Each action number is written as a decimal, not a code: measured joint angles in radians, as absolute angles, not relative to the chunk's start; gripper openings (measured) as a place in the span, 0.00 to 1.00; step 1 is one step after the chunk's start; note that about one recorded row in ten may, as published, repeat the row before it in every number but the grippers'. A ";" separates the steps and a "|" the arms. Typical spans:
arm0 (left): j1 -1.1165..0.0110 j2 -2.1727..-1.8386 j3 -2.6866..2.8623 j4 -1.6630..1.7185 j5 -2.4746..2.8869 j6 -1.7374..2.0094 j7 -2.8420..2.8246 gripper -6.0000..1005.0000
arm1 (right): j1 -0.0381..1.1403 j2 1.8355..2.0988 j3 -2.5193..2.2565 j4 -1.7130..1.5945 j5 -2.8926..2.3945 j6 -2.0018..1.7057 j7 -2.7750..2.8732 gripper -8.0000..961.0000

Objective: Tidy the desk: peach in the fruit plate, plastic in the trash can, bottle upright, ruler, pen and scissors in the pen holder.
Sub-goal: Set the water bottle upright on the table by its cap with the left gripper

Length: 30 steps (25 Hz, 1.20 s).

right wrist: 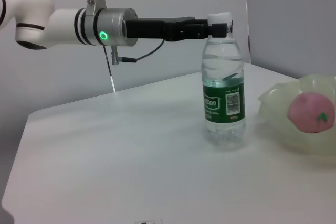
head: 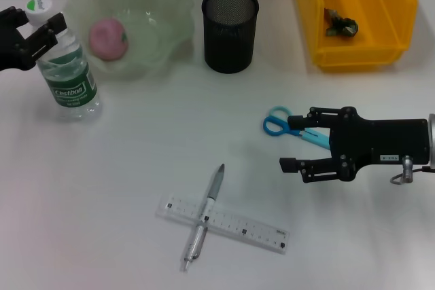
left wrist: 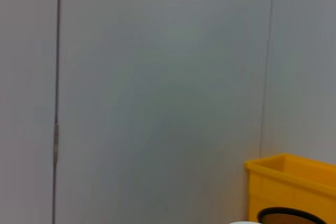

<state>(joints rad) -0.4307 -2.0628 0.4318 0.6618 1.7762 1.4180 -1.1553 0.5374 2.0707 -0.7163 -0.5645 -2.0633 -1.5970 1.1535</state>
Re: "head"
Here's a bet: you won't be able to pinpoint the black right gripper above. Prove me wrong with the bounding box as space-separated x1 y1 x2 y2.
278 105 430 185

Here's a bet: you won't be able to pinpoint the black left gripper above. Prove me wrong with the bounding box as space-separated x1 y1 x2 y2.
0 6 68 73

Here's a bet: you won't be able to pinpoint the blue scissors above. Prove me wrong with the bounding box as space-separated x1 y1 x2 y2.
262 105 332 151

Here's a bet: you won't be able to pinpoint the clear green-label water bottle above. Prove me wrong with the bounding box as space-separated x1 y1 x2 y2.
25 0 103 121

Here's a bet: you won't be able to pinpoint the pink toy peach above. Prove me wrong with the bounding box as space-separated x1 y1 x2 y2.
88 18 129 62

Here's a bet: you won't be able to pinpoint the transparent plastic ruler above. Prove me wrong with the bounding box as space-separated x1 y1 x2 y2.
155 194 290 255

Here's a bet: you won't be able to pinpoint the green plastic wrapper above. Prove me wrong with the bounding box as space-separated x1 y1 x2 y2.
322 7 360 39

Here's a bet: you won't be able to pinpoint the silver ballpoint pen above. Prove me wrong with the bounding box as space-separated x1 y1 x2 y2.
179 163 226 273

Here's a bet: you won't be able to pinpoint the pale green wavy fruit bowl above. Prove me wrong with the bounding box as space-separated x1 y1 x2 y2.
64 0 195 82

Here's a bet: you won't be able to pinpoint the black mesh pen holder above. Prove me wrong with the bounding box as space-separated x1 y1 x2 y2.
201 0 260 74

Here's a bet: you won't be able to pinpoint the yellow plastic bin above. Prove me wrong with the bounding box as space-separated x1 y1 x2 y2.
294 0 419 73

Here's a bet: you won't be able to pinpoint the right gripper cable with plug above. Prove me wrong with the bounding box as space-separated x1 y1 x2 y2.
389 155 435 185

